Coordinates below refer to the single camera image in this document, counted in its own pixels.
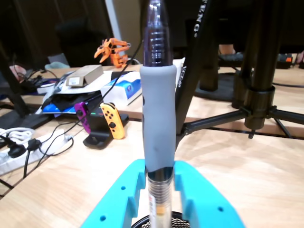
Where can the blue white tissue pack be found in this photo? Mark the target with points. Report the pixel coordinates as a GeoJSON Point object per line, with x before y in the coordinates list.
{"type": "Point", "coordinates": [123, 89]}

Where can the black power plug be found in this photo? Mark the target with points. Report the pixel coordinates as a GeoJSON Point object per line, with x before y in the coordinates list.
{"type": "Point", "coordinates": [15, 149]}
{"type": "Point", "coordinates": [33, 143]}

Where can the clear pen grey grip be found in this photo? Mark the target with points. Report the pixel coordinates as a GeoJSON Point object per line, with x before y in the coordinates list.
{"type": "Point", "coordinates": [158, 107]}

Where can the black metal stand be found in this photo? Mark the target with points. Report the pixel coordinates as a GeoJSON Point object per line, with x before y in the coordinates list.
{"type": "Point", "coordinates": [14, 95]}

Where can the orange game controller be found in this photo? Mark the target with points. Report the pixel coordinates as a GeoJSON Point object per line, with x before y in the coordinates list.
{"type": "Point", "coordinates": [112, 121]}

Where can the black controller dock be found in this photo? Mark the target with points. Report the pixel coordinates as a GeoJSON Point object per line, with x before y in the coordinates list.
{"type": "Point", "coordinates": [97, 140]}

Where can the black chair base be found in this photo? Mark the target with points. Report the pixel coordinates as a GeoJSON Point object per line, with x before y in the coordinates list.
{"type": "Point", "coordinates": [221, 88]}

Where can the black mesh pen holder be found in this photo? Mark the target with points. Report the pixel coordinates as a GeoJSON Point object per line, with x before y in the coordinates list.
{"type": "Point", "coordinates": [176, 222]}

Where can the black tripod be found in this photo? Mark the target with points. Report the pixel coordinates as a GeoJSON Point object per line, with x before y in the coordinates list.
{"type": "Point", "coordinates": [260, 71]}

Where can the brown cardboard box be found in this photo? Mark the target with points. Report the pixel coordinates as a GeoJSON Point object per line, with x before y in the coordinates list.
{"type": "Point", "coordinates": [83, 76]}

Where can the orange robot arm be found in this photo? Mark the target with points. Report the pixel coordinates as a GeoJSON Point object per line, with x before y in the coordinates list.
{"type": "Point", "coordinates": [111, 51]}

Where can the white power strip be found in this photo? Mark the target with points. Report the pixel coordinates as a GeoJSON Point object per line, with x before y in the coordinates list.
{"type": "Point", "coordinates": [12, 164]}

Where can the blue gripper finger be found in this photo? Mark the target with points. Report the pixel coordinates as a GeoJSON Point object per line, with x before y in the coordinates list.
{"type": "Point", "coordinates": [118, 202]}
{"type": "Point", "coordinates": [206, 204]}

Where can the purple game controller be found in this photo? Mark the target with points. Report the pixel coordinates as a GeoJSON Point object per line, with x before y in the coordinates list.
{"type": "Point", "coordinates": [82, 111]}

